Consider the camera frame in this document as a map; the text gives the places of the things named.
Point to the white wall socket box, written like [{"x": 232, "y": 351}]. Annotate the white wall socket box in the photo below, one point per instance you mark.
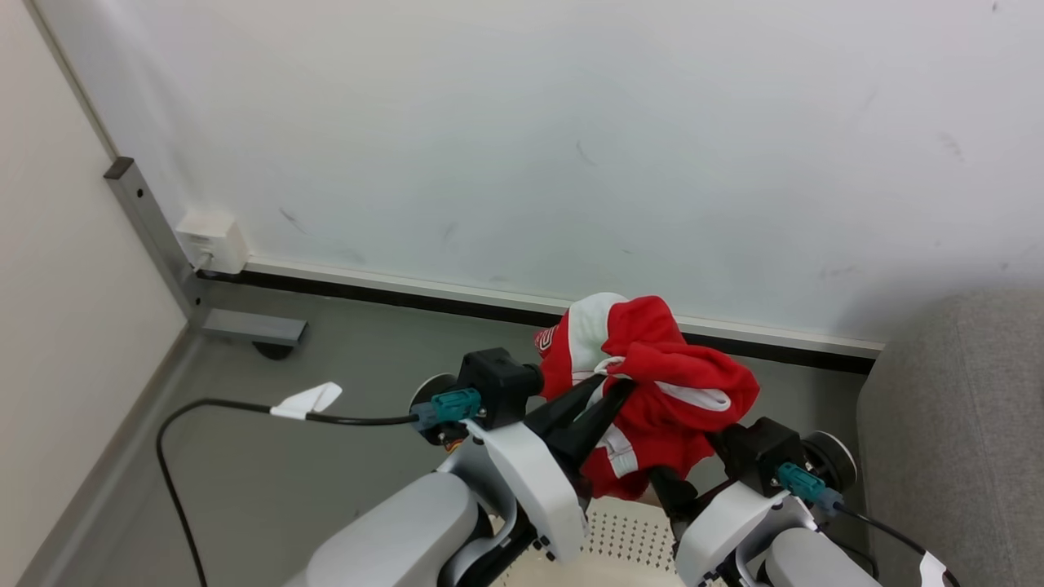
[{"x": 214, "y": 240}]

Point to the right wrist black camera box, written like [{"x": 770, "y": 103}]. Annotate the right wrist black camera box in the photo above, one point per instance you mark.
[{"x": 758, "y": 452}]

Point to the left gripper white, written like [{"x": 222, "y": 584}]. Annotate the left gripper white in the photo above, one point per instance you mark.
[{"x": 534, "y": 481}]

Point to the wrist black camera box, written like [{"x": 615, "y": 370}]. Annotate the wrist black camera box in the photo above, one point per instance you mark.
[
  {"x": 499, "y": 383},
  {"x": 758, "y": 452}
]

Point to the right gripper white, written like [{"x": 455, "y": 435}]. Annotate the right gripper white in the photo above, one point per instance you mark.
[{"x": 726, "y": 530}]

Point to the grey fabric sofa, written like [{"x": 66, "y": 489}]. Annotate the grey fabric sofa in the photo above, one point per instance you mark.
[{"x": 962, "y": 440}]

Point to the red and white garment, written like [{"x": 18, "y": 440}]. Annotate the red and white garment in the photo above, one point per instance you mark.
[{"x": 661, "y": 375}]

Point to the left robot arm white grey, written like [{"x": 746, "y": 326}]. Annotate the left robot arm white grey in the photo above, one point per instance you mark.
[{"x": 391, "y": 538}]

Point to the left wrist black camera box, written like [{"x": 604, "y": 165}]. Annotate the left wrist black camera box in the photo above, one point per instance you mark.
[{"x": 499, "y": 383}]

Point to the black frame foot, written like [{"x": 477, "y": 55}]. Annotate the black frame foot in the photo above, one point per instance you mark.
[{"x": 273, "y": 350}]

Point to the white perforated laundry basket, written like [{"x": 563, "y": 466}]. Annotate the white perforated laundry basket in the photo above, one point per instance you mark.
[{"x": 628, "y": 542}]

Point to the white and black baseboard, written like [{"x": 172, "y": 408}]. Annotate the white and black baseboard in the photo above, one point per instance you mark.
[{"x": 489, "y": 297}]

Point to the grey metal frame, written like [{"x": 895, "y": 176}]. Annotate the grey metal frame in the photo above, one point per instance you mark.
[{"x": 163, "y": 236}]

